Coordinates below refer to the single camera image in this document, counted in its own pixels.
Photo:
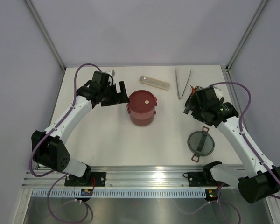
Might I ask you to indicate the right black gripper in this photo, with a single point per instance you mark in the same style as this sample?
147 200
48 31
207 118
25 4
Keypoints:
197 115

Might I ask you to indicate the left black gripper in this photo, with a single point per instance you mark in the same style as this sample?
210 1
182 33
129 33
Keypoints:
111 102

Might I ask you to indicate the dark red lid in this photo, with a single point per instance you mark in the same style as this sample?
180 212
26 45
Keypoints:
142 94

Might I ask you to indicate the dark red steel bowl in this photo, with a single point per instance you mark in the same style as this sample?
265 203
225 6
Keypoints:
142 119

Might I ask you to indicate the metal tongs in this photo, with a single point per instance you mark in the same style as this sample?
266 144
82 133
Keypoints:
182 77

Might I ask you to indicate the grey transparent lid with handle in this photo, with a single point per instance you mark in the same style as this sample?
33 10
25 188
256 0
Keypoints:
201 144

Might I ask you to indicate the pink steel bowl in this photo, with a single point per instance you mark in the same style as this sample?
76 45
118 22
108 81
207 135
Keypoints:
140 105

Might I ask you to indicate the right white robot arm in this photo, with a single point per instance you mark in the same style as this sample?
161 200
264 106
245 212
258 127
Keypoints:
261 177

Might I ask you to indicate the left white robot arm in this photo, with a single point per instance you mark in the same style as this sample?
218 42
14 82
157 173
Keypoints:
48 146

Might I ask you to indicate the black floral food tray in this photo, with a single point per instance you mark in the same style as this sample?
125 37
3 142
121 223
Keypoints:
199 88

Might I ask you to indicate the aluminium front rail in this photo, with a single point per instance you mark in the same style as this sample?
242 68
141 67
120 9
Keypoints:
126 177

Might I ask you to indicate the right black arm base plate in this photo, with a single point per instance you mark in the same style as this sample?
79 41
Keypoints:
201 179

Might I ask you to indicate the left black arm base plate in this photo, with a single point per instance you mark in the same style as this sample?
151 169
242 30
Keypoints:
87 180

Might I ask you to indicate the white slotted cable duct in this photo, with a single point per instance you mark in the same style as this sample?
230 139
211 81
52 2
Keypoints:
121 193

